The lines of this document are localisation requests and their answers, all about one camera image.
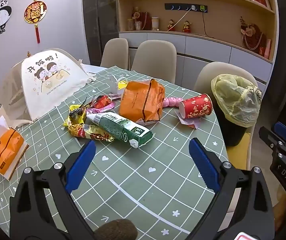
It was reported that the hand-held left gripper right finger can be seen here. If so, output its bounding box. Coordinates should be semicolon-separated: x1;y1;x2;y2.
187;137;276;240

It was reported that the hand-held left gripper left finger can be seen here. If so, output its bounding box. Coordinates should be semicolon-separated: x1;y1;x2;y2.
9;139;97;240

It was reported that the yellow red snack wrapper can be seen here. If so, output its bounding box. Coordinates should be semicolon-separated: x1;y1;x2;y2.
67;124;116;143

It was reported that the black trash bin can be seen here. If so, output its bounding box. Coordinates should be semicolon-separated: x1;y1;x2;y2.
218;115;250;147

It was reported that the pink plastic wrapper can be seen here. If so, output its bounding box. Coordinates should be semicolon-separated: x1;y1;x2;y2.
175;110;203;130

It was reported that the yellow bin liner bag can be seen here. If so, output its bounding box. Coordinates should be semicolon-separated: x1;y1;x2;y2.
211;74;263;127

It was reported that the green white snack packet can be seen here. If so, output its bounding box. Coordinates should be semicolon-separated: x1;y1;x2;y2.
86;112;154;149

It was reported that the magenta candy wrapper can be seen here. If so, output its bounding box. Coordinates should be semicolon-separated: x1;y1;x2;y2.
87;101;116;115

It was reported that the red paper cup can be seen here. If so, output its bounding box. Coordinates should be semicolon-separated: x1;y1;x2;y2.
178;94;213;119

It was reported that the orange plastic bag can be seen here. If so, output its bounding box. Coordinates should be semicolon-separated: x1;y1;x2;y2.
119;78;166;125

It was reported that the person's left forearm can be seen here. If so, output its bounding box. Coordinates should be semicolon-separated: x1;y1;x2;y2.
94;219;139;240

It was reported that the yellow seat cushion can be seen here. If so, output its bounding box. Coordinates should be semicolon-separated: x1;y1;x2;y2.
227;132;251;171

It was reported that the green checked tablecloth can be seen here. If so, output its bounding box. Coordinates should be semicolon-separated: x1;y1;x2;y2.
0;65;230;240

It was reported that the pink caterpillar toy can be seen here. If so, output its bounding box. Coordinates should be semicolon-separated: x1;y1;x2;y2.
163;96;183;108

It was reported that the orange tissue pack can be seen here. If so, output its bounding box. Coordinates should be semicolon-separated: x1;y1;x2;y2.
0;116;30;180

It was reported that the beige chair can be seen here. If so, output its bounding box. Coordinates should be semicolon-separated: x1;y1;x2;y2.
194;62;266;172
130;40;177;84
100;38;130;70

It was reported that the small white yellow box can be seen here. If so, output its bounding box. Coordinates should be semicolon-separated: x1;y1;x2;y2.
109;75;129;97

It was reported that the cream mesh food cover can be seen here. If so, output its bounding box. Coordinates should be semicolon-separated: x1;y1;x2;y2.
0;48;97;125

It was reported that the brown gift bag with flower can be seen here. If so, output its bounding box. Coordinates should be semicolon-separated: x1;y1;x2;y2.
240;17;268;51

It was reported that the grey sideboard cabinet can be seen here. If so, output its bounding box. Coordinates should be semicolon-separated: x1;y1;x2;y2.
119;31;273;87

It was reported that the wooden shelf unit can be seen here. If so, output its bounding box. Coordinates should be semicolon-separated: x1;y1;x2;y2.
115;0;278;63

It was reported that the dark glass cabinet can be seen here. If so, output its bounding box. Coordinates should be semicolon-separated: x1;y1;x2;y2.
82;0;120;67

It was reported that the dark red gift bag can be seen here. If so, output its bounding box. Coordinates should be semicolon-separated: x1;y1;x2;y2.
132;7;151;30

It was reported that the black power strip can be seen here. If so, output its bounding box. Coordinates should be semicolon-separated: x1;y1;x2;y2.
165;3;208;13

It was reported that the black cable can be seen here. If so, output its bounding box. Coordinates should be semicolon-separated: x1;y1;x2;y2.
202;11;208;36

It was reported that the white cable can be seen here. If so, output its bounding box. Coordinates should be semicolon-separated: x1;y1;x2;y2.
168;9;193;31

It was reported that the red round wall ornament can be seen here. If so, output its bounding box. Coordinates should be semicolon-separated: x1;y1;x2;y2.
24;0;46;44

